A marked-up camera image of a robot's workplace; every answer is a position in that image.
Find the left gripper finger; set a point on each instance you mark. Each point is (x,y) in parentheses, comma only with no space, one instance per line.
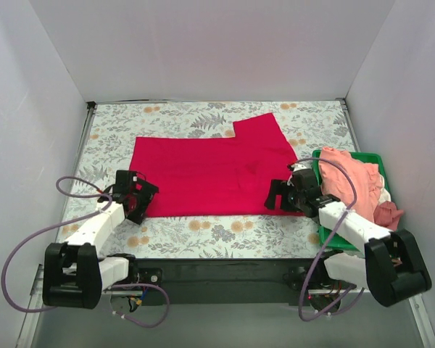
(146,191)
(136,211)

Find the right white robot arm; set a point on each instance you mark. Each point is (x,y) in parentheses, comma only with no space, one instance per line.
(391,266)

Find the magenta red t-shirt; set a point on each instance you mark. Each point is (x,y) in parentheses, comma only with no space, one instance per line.
(215,176)

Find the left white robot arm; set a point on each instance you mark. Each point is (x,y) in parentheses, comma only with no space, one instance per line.
(75,274)

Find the floral patterned table mat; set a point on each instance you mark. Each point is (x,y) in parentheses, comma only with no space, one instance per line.
(307,126)

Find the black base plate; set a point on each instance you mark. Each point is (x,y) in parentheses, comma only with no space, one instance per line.
(215,281)

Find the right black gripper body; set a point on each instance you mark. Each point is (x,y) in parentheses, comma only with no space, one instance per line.
(282,196)

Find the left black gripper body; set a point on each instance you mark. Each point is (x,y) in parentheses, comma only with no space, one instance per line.
(143,202)

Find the green plastic bin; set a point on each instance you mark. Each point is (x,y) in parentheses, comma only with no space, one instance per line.
(338,242)

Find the dusty rose t-shirt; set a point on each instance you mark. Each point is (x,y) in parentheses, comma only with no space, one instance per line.
(388,215)

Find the salmon pink t-shirt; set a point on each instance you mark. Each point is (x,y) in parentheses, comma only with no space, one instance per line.
(365,177)

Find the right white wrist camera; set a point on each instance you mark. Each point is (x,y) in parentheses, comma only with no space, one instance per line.
(297,167)

